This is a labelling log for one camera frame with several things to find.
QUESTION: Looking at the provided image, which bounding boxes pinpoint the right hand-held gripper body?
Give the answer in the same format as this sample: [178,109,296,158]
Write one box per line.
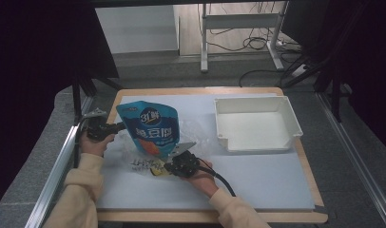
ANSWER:
[164,141,203,179]

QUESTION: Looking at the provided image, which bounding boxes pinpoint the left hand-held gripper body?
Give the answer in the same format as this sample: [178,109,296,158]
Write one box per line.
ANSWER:
[81,107,119,143]

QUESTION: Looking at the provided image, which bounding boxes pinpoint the blue snack pouch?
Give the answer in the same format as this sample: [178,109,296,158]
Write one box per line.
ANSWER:
[115,100,181,160]

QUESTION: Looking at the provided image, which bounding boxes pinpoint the clear printed plastic bag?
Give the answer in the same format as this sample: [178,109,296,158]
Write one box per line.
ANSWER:
[118,118,214,178]

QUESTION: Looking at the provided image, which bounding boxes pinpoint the person's left hand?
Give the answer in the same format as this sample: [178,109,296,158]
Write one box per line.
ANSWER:
[79,128,117,158]

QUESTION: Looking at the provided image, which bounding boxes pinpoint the person's right hand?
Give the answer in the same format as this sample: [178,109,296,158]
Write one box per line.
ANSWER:
[181,158,220,200]

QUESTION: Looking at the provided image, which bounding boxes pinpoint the black stand legs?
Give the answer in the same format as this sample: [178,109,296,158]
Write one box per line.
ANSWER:
[313,61,355,124]
[70,70,123,125]

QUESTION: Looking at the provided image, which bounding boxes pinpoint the light grey table mat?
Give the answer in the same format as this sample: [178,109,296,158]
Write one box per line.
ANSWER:
[95,93,317,212]

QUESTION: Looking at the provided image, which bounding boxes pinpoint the white plastic bin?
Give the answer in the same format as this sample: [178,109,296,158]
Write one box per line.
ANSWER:
[213,95,304,154]

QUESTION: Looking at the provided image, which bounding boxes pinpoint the dark curtain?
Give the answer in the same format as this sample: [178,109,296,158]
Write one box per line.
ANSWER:
[0,0,120,212]
[280,0,386,157]

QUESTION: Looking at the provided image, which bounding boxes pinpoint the white power strip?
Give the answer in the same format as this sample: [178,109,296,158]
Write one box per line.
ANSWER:
[290,64,310,79]

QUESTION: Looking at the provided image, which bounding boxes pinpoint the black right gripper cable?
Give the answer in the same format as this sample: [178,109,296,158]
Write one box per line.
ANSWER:
[196,157,238,198]

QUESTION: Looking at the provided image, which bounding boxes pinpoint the aluminium rail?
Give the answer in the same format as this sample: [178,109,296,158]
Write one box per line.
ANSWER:
[24,94,94,228]
[317,91,386,228]

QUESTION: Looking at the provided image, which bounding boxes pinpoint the black floor cables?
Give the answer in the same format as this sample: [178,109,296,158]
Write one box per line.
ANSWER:
[209,1,304,88]

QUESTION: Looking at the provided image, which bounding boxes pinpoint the white metal desk frame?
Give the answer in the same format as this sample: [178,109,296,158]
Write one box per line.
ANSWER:
[199,0,291,74]

